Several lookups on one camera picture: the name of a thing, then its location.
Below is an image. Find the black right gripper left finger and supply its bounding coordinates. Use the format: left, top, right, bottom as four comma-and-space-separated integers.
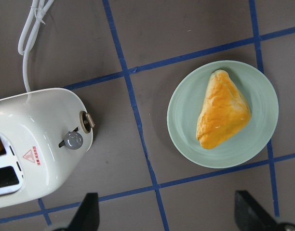
67, 192, 99, 231

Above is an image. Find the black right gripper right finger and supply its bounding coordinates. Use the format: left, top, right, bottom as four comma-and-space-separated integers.
234, 191, 282, 231

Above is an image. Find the white two-slot toaster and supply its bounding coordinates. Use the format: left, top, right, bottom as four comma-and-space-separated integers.
0, 88, 93, 208

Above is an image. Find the triangular golden bread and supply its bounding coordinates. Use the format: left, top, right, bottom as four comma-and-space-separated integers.
196, 70, 252, 149

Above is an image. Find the light green plate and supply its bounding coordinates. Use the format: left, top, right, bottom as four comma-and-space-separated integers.
167, 60, 279, 168

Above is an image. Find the white toaster power cord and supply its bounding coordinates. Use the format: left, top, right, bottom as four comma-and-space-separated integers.
18, 0, 55, 93

